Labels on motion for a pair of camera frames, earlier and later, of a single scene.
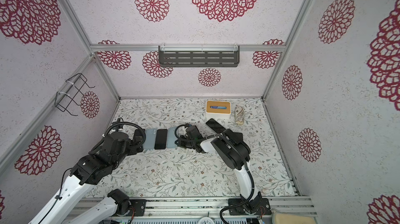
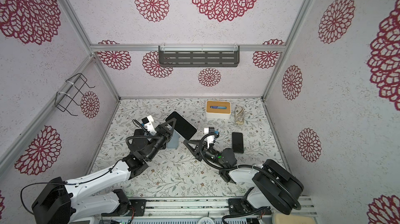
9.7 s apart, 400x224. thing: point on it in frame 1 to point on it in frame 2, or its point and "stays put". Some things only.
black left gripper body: x=133 y=149 to x=164 y=138
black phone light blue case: x=215 y=126 to x=183 y=126
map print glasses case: x=239 y=115 stays put
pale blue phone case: x=171 y=138 stays put
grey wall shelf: x=196 y=56 stays put
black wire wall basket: x=63 y=98 stays put
